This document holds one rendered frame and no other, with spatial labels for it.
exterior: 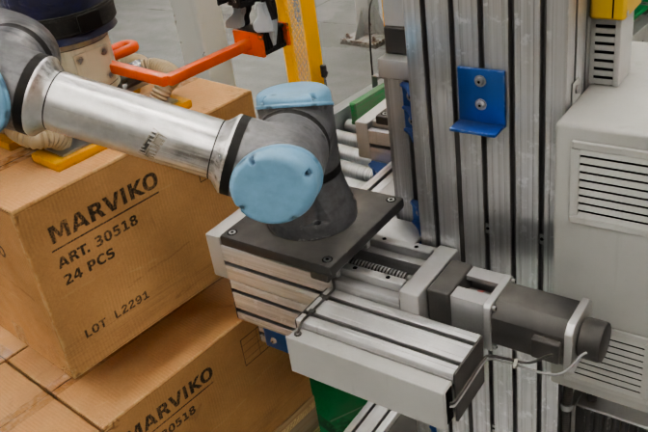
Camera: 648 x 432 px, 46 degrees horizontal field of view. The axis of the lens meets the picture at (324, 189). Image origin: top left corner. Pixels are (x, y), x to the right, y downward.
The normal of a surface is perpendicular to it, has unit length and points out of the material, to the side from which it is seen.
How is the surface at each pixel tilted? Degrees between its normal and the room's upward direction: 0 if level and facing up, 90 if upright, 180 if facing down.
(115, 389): 0
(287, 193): 93
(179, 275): 91
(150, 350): 0
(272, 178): 93
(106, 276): 91
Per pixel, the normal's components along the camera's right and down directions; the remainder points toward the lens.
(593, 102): -0.13, -0.87
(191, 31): -0.64, 0.44
